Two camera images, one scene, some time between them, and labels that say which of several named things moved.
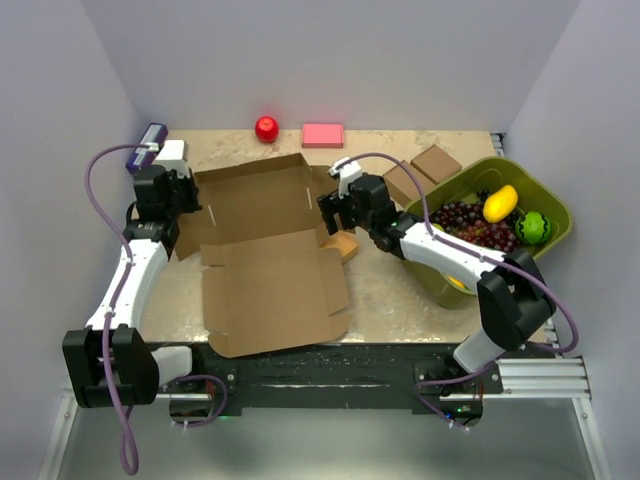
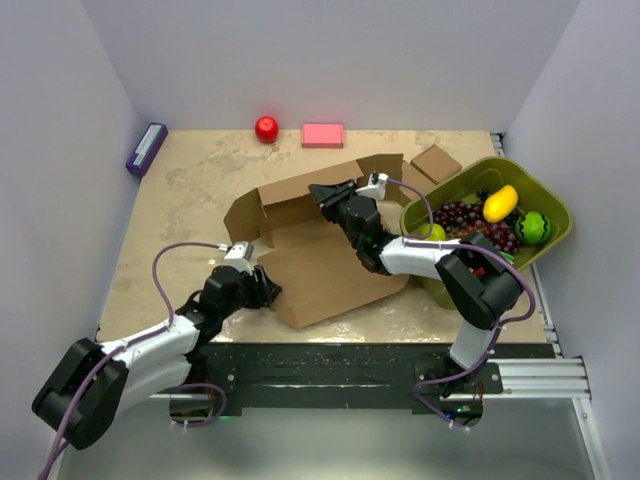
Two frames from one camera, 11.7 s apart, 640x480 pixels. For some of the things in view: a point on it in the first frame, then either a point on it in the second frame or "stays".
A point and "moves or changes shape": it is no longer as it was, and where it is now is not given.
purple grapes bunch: (466, 218) stays
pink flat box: (322, 135) stays
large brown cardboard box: (268, 282) moves or changes shape
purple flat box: (154, 136) stays
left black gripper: (189, 185) -> (263, 290)
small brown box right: (435, 164) stays
